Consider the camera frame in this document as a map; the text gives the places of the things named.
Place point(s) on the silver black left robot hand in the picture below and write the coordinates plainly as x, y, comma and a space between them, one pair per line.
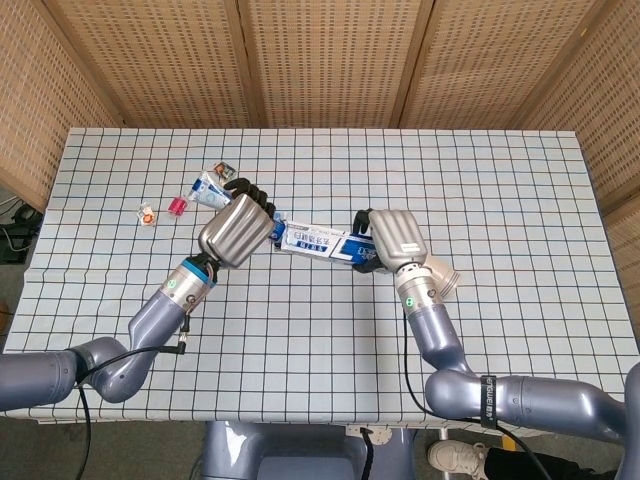
235, 232

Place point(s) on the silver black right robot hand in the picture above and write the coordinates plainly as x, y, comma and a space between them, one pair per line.
397, 237

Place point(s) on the small blue white tube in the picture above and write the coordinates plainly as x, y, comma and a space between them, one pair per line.
210, 192

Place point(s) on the blue white toothpaste box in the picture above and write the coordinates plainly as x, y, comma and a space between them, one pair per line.
320, 245

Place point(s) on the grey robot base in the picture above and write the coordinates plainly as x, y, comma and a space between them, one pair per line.
300, 452

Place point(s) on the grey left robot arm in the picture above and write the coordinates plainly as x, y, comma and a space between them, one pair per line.
125, 365

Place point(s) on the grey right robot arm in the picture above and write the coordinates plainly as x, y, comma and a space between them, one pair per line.
525, 400

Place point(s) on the beige blue tumbler bottle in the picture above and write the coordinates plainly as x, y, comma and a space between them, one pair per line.
445, 277

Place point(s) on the pink candy packet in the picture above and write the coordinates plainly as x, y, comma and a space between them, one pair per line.
178, 206

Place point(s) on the dark candy packet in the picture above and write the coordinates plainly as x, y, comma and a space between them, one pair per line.
225, 170

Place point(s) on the white orange candy packet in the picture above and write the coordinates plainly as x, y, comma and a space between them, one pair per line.
147, 215

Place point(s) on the white black checkered tablecloth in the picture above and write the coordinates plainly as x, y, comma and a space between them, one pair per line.
300, 325

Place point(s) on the woven wooden folding screen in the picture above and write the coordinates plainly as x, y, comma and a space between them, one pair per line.
330, 60

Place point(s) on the white power strip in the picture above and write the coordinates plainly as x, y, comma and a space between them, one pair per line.
382, 435

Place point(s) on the white sneaker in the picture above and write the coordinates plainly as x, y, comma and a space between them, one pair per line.
457, 457

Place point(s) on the black trouser leg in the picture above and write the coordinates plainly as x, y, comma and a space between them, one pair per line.
510, 465

